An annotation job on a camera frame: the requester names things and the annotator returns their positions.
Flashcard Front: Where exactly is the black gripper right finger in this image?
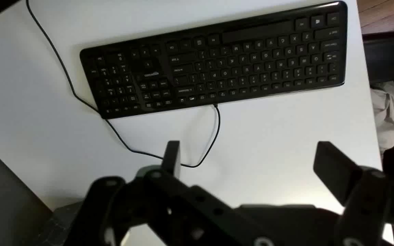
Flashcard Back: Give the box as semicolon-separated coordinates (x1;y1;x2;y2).
313;141;394;246

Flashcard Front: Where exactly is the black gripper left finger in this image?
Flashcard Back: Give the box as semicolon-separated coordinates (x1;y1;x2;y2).
64;140;271;246

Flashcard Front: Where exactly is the black computer keyboard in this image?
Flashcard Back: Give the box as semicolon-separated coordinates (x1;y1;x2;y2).
78;0;349;121

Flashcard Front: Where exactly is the white crumpled cloth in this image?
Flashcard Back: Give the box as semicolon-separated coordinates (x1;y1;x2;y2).
370;81;394;156

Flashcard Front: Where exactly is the black keyboard cable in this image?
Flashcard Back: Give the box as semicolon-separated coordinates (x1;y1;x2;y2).
24;0;223;170

